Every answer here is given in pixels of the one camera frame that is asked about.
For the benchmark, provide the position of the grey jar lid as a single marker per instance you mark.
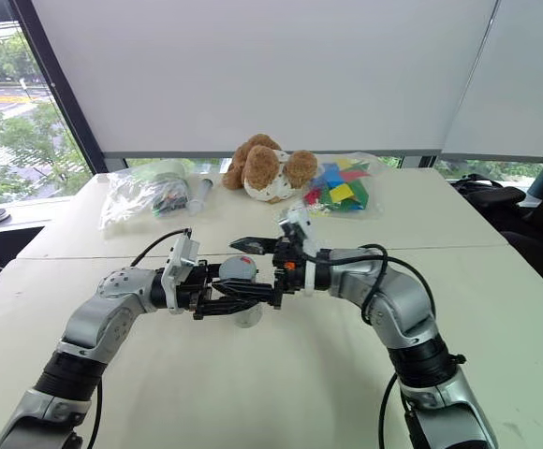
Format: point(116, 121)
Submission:
point(238, 270)

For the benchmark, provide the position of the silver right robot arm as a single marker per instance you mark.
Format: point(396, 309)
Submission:
point(393, 290)

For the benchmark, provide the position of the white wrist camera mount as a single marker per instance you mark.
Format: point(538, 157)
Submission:
point(297, 222)
point(185, 255)

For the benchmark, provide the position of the blue flat piece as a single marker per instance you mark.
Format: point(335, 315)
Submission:
point(328, 178)

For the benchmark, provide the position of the brown and white plush dog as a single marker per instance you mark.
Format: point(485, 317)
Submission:
point(262, 163)

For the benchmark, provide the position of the narrow white roller blind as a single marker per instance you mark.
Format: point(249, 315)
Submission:
point(524, 93)

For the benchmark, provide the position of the clear bag of coloured pieces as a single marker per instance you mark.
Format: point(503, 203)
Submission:
point(370, 206)

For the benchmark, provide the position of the red flat piece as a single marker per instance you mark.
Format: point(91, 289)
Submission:
point(355, 174)

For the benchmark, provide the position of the yellow flat piece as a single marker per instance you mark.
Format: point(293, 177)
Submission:
point(341, 192)

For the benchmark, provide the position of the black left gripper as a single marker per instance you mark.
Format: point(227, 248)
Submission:
point(197, 290)

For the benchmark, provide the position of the dark green small parts bundle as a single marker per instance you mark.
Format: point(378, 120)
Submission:
point(171, 200)

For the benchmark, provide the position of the wide white roller blind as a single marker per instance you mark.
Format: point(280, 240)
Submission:
point(253, 70)

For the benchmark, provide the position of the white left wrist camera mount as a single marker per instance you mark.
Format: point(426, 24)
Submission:
point(185, 255)

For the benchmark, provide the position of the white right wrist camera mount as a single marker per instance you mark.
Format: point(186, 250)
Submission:
point(297, 222)

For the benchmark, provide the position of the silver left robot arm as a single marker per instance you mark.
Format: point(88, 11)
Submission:
point(98, 318)

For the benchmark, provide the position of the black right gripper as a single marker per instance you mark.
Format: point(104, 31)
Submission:
point(286, 276)

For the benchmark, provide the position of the dark window frame post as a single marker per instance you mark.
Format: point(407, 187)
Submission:
point(61, 79)

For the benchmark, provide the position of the clear plastic syringe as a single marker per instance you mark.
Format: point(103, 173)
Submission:
point(201, 194)

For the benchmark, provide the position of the clear bag of white parts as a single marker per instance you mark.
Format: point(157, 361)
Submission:
point(124, 203)

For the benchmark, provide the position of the clear plastic jar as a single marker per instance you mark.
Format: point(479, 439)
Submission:
point(249, 319)

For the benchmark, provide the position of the green flat piece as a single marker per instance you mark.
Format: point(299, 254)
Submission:
point(359, 192)

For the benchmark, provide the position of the black office chair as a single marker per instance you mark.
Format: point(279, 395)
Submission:
point(501, 198)

